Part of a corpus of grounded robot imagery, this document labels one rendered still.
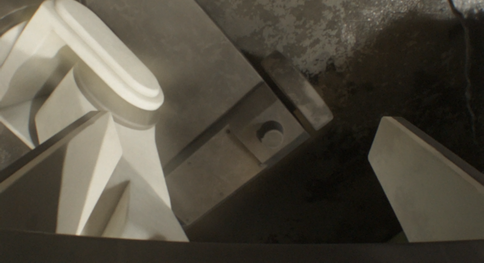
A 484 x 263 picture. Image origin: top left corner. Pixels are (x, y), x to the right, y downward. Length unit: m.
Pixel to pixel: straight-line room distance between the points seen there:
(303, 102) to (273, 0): 0.29
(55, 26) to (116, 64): 0.08
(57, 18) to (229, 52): 0.27
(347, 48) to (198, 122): 0.43
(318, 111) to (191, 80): 0.25
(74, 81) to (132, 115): 0.09
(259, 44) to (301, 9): 0.13
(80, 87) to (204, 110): 0.23
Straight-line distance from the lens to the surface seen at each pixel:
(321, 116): 0.50
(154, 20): 0.50
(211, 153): 0.50
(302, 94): 0.47
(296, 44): 0.66
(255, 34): 0.64
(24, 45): 0.41
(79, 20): 0.40
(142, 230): 0.22
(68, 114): 0.37
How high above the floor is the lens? 0.64
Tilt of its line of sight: 71 degrees down
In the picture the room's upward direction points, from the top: 179 degrees counter-clockwise
